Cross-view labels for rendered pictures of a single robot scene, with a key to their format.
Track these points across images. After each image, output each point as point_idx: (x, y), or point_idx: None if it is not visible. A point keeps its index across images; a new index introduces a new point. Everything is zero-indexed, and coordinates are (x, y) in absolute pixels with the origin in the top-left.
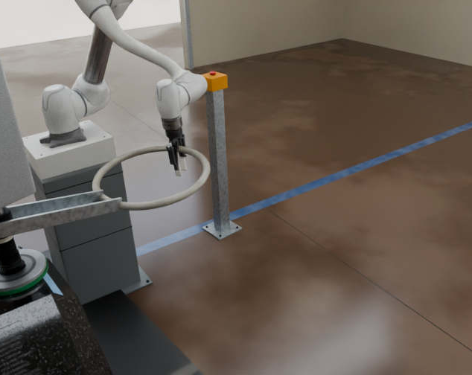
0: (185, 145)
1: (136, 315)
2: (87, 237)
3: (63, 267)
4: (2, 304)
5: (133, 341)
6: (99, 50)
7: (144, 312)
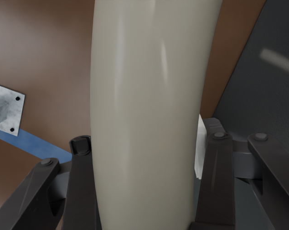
0: (7, 214)
1: (229, 105)
2: None
3: None
4: None
5: (276, 75)
6: None
7: (215, 100)
